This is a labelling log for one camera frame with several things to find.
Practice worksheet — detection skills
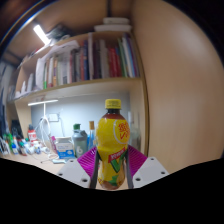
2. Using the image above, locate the clear glass bottle gold cap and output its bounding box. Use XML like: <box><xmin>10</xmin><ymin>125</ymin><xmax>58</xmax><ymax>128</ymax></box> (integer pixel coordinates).
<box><xmin>87</xmin><ymin>120</ymin><xmax>98</xmax><ymax>151</ymax></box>

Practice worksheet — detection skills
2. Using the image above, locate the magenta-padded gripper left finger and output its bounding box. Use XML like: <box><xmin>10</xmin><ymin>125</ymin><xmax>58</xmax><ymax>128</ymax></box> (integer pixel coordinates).
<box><xmin>56</xmin><ymin>145</ymin><xmax>101</xmax><ymax>190</ymax></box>

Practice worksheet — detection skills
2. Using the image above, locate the tall clear glass bottle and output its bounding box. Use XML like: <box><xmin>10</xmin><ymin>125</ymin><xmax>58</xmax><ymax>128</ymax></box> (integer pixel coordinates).
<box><xmin>129</xmin><ymin>111</ymin><xmax>142</xmax><ymax>149</ymax></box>

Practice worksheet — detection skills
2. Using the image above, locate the blue and white carton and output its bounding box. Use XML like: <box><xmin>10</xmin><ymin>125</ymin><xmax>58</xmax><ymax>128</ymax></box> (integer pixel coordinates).
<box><xmin>54</xmin><ymin>136</ymin><xmax>77</xmax><ymax>160</ymax></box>

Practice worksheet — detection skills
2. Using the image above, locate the yellow drink bottle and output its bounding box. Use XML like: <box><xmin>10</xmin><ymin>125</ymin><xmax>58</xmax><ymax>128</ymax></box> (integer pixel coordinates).
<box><xmin>95</xmin><ymin>98</ymin><xmax>131</xmax><ymax>191</ymax></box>

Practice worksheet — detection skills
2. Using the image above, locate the pink packet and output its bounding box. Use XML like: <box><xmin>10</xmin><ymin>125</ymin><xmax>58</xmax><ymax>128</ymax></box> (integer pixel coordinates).
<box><xmin>49</xmin><ymin>135</ymin><xmax>58</xmax><ymax>153</ymax></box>

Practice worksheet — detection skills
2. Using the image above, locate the grey shaker bottle green lid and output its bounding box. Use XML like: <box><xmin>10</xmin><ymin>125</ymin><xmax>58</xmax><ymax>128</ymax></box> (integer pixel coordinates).
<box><xmin>72</xmin><ymin>123</ymin><xmax>88</xmax><ymax>158</ymax></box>

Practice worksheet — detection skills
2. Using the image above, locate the white under-shelf light strip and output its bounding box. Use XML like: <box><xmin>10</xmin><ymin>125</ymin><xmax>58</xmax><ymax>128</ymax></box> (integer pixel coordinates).
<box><xmin>27</xmin><ymin>99</ymin><xmax>59</xmax><ymax>107</ymax></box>

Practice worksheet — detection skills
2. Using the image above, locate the wooden shelf unit with books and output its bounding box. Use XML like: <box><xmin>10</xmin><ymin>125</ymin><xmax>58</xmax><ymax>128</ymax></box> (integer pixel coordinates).
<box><xmin>6</xmin><ymin>16</ymin><xmax>149</xmax><ymax>104</ymax></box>

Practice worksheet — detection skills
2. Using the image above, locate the white wall socket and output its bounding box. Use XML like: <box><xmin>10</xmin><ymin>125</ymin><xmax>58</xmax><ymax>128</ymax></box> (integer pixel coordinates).
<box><xmin>48</xmin><ymin>113</ymin><xmax>59</xmax><ymax>123</ymax></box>

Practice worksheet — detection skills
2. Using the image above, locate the blue-capped white bottle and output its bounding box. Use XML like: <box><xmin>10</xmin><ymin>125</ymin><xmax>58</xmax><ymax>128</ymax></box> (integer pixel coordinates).
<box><xmin>11</xmin><ymin>135</ymin><xmax>20</xmax><ymax>155</ymax></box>

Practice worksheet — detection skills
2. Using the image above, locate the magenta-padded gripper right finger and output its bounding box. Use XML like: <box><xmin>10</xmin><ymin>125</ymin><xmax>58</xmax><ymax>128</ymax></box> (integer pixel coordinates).
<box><xmin>124</xmin><ymin>144</ymin><xmax>170</xmax><ymax>190</ymax></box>

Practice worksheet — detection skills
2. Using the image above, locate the red and white container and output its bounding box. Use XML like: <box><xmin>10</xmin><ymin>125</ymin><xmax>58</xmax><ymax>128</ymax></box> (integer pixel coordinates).
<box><xmin>27</xmin><ymin>128</ymin><xmax>37</xmax><ymax>143</ymax></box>

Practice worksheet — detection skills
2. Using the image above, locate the white ceiling tube light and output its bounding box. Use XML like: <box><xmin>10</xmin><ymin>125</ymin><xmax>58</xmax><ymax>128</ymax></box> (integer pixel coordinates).
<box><xmin>32</xmin><ymin>23</ymin><xmax>51</xmax><ymax>46</ymax></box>

